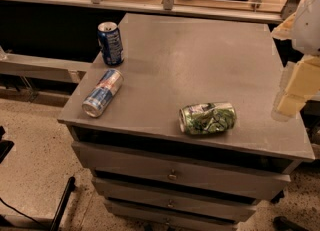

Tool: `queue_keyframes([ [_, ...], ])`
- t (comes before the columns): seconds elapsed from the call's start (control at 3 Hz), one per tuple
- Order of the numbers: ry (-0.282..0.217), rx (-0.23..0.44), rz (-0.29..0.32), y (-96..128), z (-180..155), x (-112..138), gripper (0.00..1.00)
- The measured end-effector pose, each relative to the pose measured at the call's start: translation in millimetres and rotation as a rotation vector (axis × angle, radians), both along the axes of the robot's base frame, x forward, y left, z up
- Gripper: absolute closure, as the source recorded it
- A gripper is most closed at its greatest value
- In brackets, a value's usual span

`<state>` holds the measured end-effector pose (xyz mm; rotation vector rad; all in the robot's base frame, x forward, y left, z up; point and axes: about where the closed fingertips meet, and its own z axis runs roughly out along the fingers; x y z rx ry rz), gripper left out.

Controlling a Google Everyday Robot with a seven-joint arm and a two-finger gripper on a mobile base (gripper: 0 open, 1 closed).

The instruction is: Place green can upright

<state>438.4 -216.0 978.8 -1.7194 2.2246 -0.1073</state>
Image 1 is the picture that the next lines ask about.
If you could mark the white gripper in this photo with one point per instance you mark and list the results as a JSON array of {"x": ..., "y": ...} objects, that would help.
[{"x": 308, "y": 28}]

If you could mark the crushed green soda can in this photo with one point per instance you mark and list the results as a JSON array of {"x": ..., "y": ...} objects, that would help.
[{"x": 207, "y": 118}]

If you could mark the lying blue silver energy can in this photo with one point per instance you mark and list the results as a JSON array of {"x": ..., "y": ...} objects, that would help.
[{"x": 102, "y": 94}]

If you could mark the upright blue soda can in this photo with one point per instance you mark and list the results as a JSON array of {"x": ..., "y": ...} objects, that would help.
[{"x": 110, "y": 42}]

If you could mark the black object bottom right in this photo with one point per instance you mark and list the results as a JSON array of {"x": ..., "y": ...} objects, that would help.
[{"x": 281, "y": 223}]

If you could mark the grey drawer cabinet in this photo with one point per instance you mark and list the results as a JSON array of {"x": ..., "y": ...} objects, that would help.
[{"x": 188, "y": 139}]

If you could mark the black stand leg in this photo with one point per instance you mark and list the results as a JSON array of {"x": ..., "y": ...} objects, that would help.
[{"x": 69, "y": 188}]

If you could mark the grey metal ledge beam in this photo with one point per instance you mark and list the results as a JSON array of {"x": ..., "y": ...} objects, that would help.
[{"x": 44, "y": 68}]

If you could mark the black object at left edge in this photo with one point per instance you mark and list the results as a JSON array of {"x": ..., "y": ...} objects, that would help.
[{"x": 5, "y": 145}]

